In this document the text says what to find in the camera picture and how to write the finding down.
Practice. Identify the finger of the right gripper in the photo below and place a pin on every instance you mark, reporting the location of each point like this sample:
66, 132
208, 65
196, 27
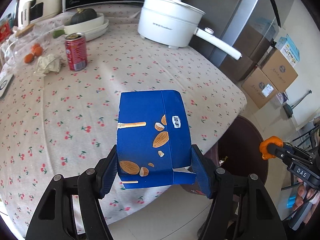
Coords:
281, 152

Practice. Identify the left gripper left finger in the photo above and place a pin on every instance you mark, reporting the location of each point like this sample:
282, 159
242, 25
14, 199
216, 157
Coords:
93, 185

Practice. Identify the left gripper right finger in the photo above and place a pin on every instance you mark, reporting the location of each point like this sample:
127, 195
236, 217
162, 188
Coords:
218, 185

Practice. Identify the blue almond snack box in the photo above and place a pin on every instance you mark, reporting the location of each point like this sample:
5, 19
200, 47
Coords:
153, 140

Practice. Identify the white paper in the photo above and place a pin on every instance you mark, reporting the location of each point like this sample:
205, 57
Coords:
47, 64

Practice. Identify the red drink can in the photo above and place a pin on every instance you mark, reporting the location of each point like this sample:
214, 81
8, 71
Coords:
75, 45

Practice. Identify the dark red trash bin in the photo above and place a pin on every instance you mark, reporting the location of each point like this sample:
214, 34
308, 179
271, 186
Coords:
237, 151

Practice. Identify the person's right hand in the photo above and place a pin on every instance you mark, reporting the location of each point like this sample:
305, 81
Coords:
301, 194

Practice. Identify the lower cardboard box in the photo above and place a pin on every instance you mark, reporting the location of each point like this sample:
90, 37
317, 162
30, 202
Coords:
259, 88

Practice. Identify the cardboard box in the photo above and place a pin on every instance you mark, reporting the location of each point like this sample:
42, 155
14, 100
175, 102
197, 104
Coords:
259, 88
279, 71

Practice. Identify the upper cardboard box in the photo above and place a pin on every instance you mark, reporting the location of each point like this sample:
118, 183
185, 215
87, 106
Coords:
279, 71

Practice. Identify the cherry print tablecloth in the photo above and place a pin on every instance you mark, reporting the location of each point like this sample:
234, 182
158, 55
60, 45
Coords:
65, 122

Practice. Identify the light blue product box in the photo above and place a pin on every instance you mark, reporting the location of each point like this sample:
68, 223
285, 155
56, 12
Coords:
289, 50

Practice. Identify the small orange fruit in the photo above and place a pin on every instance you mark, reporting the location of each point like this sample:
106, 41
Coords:
29, 58
37, 51
35, 45

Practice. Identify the grey refrigerator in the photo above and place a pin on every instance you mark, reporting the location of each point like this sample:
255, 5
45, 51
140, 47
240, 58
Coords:
250, 26

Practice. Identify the stacked white bowls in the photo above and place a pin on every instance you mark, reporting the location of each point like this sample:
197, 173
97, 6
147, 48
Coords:
92, 29

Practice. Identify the green vegetable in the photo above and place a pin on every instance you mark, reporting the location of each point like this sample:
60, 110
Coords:
58, 33

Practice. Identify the clear glass jar wooden lid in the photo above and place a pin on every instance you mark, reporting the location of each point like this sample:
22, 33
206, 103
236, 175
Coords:
16, 42

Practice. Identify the dark green pumpkin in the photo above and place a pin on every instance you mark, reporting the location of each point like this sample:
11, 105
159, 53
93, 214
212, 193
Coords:
83, 15

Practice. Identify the white electric cooking pot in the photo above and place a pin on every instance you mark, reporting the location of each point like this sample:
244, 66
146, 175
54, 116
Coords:
174, 23

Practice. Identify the red label glass jar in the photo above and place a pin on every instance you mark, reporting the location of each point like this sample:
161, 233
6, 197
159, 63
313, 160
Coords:
5, 30

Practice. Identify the white air fryer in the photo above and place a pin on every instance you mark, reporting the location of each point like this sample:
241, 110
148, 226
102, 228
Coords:
32, 11

